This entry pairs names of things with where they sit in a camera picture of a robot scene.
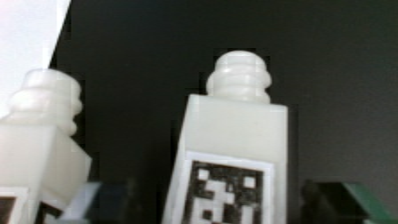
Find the white table leg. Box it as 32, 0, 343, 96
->
0, 69, 91, 224
162, 51, 288, 224

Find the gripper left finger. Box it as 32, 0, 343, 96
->
57, 181, 137, 224

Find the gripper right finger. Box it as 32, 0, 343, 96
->
300, 180, 396, 224

